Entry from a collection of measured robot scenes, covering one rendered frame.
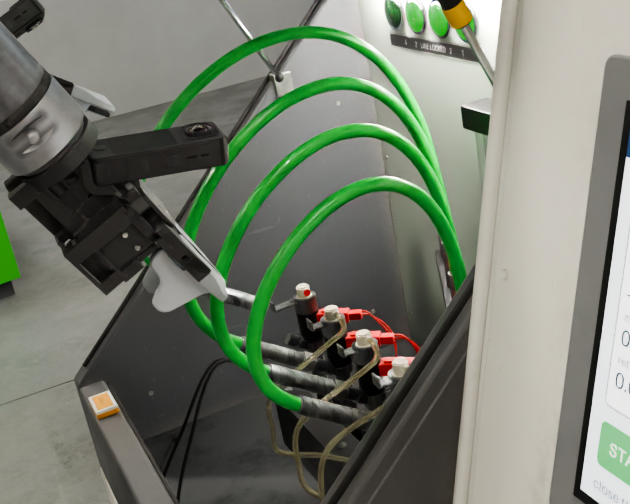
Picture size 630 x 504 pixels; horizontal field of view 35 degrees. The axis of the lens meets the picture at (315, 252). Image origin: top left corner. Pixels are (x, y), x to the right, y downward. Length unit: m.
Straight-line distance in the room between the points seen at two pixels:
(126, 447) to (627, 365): 0.76
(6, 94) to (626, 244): 0.44
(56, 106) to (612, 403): 0.45
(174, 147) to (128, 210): 0.06
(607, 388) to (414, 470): 0.24
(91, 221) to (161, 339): 0.69
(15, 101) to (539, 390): 0.45
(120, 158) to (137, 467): 0.55
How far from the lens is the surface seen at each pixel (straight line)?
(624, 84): 0.68
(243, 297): 1.15
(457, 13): 0.82
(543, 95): 0.76
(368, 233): 1.56
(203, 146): 0.81
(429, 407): 0.88
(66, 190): 0.81
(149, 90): 7.81
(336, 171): 1.51
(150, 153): 0.80
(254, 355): 0.90
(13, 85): 0.75
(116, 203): 0.81
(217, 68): 1.08
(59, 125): 0.77
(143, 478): 1.23
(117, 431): 1.34
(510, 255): 0.80
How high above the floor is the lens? 1.60
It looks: 22 degrees down
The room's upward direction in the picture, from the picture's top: 11 degrees counter-clockwise
